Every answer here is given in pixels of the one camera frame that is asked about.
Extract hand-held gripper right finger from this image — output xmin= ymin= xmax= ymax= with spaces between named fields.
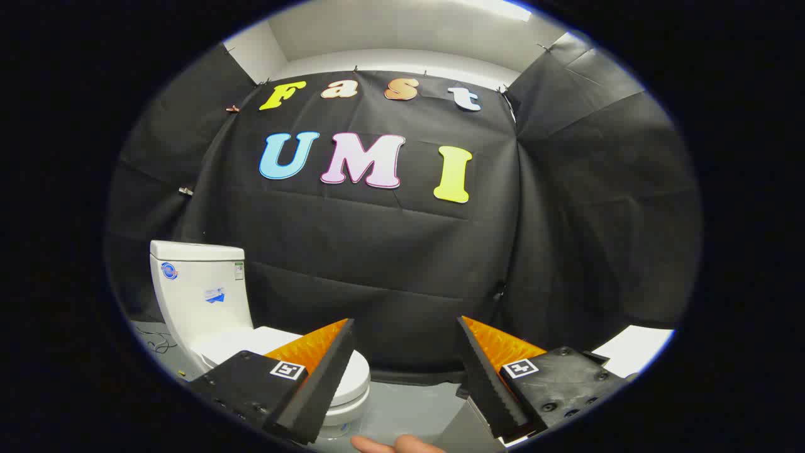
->
xmin=456 ymin=315 xmax=633 ymax=440

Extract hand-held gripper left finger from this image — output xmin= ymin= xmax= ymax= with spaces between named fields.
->
xmin=187 ymin=318 xmax=356 ymax=445

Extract white toilet lid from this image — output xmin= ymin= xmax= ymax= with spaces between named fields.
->
xmin=191 ymin=325 xmax=370 ymax=398

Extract white toilet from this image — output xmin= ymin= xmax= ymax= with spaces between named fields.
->
xmin=149 ymin=240 xmax=372 ymax=439

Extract black backdrop cloth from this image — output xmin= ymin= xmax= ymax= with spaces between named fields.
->
xmin=106 ymin=31 xmax=702 ymax=386

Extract white flat board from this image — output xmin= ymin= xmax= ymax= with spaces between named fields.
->
xmin=591 ymin=325 xmax=675 ymax=379

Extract thin black floor cables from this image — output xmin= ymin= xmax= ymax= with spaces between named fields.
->
xmin=135 ymin=327 xmax=179 ymax=355

